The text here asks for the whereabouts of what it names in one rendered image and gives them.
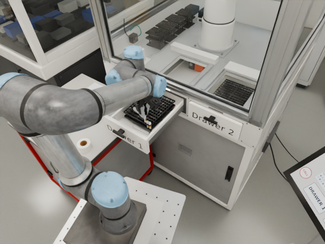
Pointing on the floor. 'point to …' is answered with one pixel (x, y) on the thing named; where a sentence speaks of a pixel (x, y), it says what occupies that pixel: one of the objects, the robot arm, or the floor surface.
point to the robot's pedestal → (143, 231)
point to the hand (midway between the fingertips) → (145, 115)
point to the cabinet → (211, 156)
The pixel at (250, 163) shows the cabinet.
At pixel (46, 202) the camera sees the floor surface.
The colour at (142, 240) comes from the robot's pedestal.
